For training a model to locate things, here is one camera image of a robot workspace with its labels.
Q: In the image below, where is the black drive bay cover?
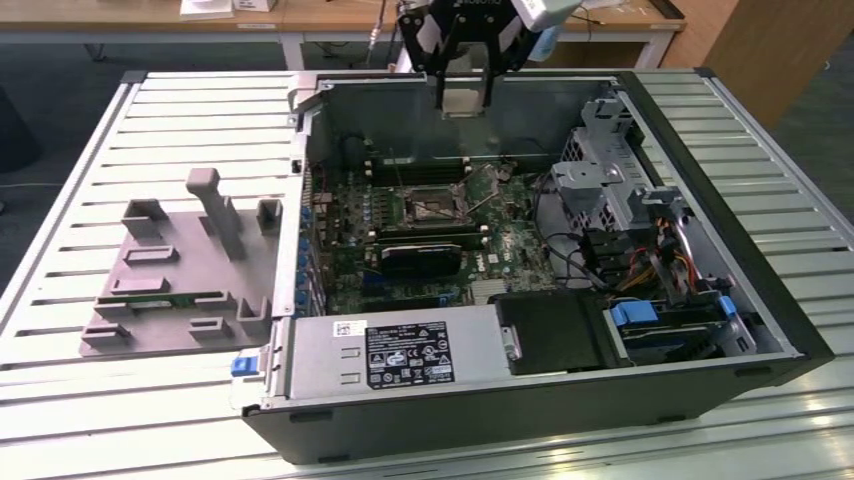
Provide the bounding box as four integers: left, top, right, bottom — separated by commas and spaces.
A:
489, 288, 609, 377

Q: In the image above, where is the green motherboard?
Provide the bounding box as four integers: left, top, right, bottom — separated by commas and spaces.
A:
303, 162, 560, 315

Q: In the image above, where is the green RAM stick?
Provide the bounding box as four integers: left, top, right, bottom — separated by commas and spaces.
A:
96, 292, 226, 309

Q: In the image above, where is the metal socket cover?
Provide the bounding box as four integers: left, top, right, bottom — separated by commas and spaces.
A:
452, 162, 516, 214

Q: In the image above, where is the CPU socket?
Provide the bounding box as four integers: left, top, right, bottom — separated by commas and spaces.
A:
396, 185, 472, 227

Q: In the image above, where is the brown wooden cabinet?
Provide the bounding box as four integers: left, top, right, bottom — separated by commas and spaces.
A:
659, 0, 854, 132

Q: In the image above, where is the grey plastic parts rack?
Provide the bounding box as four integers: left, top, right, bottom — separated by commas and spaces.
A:
78, 167, 300, 359

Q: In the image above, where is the grey metal drive cage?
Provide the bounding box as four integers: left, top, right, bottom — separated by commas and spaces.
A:
545, 97, 689, 232

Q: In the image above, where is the thin black cable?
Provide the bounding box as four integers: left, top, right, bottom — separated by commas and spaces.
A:
363, 0, 389, 69

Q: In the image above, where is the wooden desk white frame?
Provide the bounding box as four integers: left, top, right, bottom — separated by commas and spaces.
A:
0, 0, 688, 71

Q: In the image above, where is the silver square CPU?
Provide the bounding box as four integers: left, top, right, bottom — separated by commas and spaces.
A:
441, 89, 485, 120

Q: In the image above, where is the grey power supply with label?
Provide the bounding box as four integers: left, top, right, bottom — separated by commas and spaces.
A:
264, 312, 516, 402

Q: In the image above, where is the hard disk in blue carrier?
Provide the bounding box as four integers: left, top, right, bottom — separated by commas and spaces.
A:
603, 294, 739, 362

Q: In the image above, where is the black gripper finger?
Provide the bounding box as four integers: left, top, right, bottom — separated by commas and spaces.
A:
481, 13, 529, 110
397, 12, 464, 113

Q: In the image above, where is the black graphics card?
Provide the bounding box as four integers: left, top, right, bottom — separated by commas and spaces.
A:
377, 242, 463, 277

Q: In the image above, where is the black wire loop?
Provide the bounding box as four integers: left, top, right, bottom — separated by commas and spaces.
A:
537, 233, 609, 292

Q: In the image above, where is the flat white box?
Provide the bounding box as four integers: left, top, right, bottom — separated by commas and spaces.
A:
177, 0, 236, 21

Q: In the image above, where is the yellow and red wire bundle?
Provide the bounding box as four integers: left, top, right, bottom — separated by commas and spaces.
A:
616, 214, 703, 295

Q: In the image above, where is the black open PC case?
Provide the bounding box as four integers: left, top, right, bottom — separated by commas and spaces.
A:
238, 69, 836, 466

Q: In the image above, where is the blue case latch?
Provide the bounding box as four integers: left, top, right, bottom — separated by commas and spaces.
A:
228, 351, 260, 379

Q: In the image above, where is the small silver heatsink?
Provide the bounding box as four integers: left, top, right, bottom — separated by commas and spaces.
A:
468, 278, 509, 302

